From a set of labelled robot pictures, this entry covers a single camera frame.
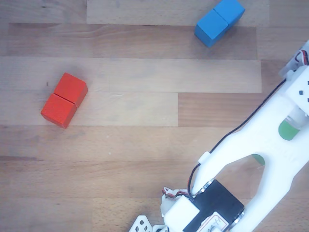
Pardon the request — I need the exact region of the upper arm servo cable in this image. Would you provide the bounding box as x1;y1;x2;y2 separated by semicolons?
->
188;79;288;196

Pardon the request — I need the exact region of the long red block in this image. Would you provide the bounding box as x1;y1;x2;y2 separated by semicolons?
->
40;72;89;129

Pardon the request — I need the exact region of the base servo cable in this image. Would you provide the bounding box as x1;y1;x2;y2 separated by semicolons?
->
162;186;194;199

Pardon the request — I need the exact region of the small green cube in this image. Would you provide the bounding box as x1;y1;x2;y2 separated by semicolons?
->
278;119;300;141

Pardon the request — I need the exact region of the long blue block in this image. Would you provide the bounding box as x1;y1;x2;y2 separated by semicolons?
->
194;0;246;48

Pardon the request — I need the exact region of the forearm servo cable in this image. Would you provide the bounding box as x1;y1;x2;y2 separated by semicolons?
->
295;48;309;66

